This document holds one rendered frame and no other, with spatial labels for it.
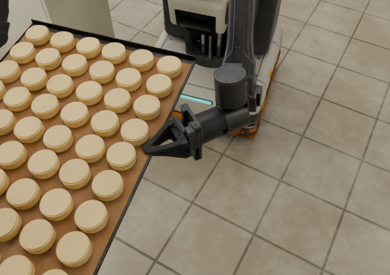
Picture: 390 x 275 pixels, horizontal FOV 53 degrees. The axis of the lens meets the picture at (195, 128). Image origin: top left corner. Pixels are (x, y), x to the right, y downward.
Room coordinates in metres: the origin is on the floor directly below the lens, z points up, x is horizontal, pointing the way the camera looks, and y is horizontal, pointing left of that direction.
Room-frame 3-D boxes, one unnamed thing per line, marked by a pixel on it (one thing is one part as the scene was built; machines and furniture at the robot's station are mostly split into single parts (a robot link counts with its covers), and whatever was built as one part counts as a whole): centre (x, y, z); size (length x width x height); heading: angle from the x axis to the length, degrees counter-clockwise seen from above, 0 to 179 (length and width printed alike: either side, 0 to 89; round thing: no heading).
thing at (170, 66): (0.60, 0.05, 1.02); 0.05 x 0.05 x 0.02
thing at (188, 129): (0.42, 0.05, 1.01); 0.09 x 0.07 x 0.07; 116
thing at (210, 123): (0.45, -0.02, 1.00); 0.07 x 0.07 x 0.10; 26
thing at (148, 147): (0.42, 0.05, 0.99); 0.09 x 0.07 x 0.07; 116
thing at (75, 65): (0.61, 0.25, 1.01); 0.05 x 0.05 x 0.02
